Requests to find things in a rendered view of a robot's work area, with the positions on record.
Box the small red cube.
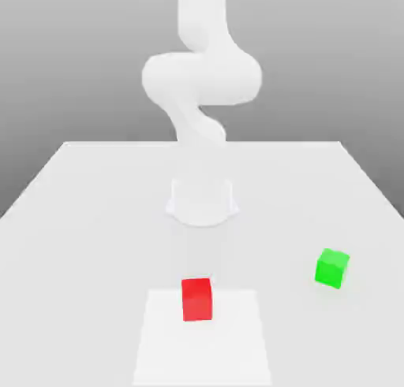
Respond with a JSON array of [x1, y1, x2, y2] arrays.
[[181, 277, 214, 322]]

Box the small green cube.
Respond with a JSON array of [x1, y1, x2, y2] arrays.
[[314, 247, 351, 291]]

